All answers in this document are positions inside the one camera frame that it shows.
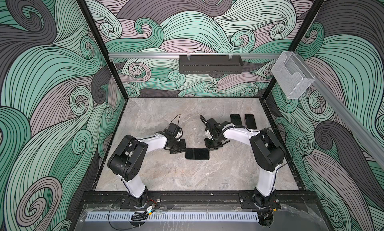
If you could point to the black wall tray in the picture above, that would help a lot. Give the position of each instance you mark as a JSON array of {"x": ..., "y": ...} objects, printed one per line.
[{"x": 210, "y": 64}]

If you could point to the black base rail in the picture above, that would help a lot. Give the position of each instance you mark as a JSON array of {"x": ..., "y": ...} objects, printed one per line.
[{"x": 166, "y": 199}]

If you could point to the right aluminium rail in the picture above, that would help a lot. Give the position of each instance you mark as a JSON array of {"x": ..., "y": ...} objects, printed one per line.
[{"x": 353, "y": 101}]

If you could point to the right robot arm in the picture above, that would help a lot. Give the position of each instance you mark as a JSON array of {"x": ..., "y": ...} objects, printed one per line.
[{"x": 268, "y": 151}]

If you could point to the black case edge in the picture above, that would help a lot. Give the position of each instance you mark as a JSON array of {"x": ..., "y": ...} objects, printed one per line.
[{"x": 197, "y": 158}]

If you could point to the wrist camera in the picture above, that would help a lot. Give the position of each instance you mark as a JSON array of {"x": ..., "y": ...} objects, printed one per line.
[
  {"x": 179, "y": 133},
  {"x": 208, "y": 134}
]

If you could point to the pink phone case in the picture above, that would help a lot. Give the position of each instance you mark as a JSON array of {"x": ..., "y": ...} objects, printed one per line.
[{"x": 250, "y": 121}]

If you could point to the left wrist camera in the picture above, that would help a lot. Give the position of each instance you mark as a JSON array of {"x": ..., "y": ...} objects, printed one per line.
[{"x": 179, "y": 133}]

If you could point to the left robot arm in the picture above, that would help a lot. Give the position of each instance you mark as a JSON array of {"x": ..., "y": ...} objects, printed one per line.
[{"x": 127, "y": 159}]

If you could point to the white slotted cable duct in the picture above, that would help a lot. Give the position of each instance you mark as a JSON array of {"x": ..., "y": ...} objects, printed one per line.
[{"x": 175, "y": 217}]

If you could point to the clear plastic wall holder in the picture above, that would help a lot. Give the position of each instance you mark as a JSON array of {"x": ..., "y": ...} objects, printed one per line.
[{"x": 292, "y": 74}]

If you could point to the black case with camera hole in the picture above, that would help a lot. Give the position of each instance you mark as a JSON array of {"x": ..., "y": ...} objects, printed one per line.
[{"x": 236, "y": 120}]

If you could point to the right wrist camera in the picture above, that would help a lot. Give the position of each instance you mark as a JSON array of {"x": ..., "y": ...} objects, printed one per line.
[{"x": 208, "y": 134}]

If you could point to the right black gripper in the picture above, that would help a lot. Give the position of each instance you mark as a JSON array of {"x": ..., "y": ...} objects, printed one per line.
[{"x": 207, "y": 146}]

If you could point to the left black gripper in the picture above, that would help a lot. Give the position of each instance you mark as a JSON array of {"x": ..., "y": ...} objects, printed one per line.
[{"x": 182, "y": 148}]

